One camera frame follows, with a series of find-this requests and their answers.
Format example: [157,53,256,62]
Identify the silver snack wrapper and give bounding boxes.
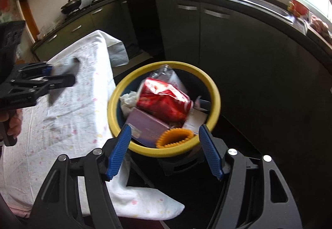
[48,57,81,106]

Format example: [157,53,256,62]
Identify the purple HEXZA box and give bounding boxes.
[126,108,169,148]

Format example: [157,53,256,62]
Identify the white toothpaste tube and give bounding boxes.
[182,96,211,134]

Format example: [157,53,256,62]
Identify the orange foam net sleeve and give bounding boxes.
[156,128,195,149]

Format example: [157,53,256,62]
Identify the red snack bag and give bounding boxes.
[136,77,193,124]

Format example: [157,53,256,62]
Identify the green kitchen cabinets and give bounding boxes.
[31,0,332,167]

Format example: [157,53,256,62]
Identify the person's left hand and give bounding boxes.
[0,109,22,138]

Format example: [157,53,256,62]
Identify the white floral tablecloth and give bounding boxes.
[0,29,185,221]

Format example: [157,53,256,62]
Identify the crumpled white tissue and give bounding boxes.
[119,91,138,118]

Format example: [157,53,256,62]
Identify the blue bin with yellow rim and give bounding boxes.
[107,60,222,158]

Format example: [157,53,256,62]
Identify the black wok on stove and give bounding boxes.
[61,0,82,15]

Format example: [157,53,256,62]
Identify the clear plastic bottle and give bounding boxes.
[150,64,182,87]

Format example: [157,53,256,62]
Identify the red bowl on counter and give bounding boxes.
[288,0,309,18]

